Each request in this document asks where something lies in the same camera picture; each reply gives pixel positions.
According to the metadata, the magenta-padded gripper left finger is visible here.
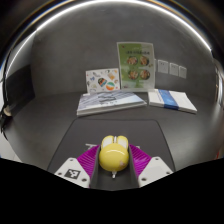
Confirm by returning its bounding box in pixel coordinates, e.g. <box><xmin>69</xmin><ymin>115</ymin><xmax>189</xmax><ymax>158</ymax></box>
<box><xmin>54</xmin><ymin>144</ymin><xmax>101</xmax><ymax>189</ymax></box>

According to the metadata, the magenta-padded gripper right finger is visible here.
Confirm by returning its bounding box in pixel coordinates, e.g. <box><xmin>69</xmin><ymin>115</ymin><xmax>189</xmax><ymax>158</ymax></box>
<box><xmin>128</xmin><ymin>143</ymin><xmax>174</xmax><ymax>188</ymax></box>

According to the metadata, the yellow computer mouse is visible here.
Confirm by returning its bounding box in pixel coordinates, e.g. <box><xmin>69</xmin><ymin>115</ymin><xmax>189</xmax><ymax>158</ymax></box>
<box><xmin>98</xmin><ymin>134</ymin><xmax>131</xmax><ymax>179</ymax></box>

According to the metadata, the white book with blue stripe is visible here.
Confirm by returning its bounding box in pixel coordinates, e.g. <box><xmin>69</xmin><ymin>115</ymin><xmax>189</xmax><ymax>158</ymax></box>
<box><xmin>147</xmin><ymin>88</ymin><xmax>198</xmax><ymax>115</ymax></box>

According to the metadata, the grey glossy magazine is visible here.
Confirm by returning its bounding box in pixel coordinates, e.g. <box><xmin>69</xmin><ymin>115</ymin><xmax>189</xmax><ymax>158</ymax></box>
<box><xmin>76</xmin><ymin>91</ymin><xmax>148</xmax><ymax>117</ymax></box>

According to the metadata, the white card with colourful stickers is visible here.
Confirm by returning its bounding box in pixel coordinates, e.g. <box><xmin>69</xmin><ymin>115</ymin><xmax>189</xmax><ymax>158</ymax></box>
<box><xmin>85</xmin><ymin>68</ymin><xmax>121</xmax><ymax>95</ymax></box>

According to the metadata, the black monitor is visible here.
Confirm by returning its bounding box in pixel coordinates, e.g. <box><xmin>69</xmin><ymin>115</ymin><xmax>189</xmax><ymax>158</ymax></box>
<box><xmin>4</xmin><ymin>64</ymin><xmax>36</xmax><ymax>110</ymax></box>

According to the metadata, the green menu stand sign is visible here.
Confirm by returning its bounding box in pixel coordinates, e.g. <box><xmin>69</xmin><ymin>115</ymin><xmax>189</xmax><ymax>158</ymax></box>
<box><xmin>116</xmin><ymin>41</ymin><xmax>156</xmax><ymax>93</ymax></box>

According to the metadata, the dark framed glass door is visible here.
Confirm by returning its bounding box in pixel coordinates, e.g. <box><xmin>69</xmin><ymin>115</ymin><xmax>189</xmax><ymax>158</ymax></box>
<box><xmin>214</xmin><ymin>62</ymin><xmax>224</xmax><ymax>108</ymax></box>

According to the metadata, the white wall socket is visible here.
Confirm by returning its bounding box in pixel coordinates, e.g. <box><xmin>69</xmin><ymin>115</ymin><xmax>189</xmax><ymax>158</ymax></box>
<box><xmin>169</xmin><ymin>62</ymin><xmax>180</xmax><ymax>77</ymax></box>
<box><xmin>178</xmin><ymin>65</ymin><xmax>188</xmax><ymax>80</ymax></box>
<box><xmin>157</xmin><ymin>59</ymin><xmax>170</xmax><ymax>75</ymax></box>

